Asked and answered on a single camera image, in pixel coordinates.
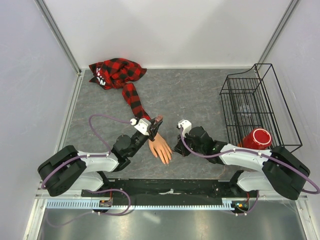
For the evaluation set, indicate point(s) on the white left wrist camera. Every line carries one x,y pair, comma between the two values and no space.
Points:
142,125

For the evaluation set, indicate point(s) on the toothed cable duct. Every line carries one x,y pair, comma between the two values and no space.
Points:
95,204

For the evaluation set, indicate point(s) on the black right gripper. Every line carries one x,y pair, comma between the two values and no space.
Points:
180,146

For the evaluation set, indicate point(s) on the clear glass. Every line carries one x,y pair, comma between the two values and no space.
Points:
245,110

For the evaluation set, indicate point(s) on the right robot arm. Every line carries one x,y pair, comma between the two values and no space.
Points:
274,169

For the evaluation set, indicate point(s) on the red nail polish bottle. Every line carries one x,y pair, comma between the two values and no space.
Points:
159,119

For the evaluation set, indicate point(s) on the red cup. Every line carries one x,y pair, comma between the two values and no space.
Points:
257,139

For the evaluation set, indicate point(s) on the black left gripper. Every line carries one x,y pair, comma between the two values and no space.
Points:
153,129

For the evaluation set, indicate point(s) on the mannequin hand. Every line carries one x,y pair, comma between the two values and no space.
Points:
160,149

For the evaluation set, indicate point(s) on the red black plaid shirt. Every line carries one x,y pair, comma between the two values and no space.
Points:
121,73

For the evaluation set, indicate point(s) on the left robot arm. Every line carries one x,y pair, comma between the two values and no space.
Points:
71,169

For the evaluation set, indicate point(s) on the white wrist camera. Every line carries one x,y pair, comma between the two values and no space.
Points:
142,125
184,126

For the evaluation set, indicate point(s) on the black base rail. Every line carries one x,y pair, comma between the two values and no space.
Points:
178,191

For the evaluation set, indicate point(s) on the black wire rack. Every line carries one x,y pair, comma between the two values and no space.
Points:
260,88

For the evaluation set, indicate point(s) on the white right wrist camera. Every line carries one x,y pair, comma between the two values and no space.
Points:
184,126

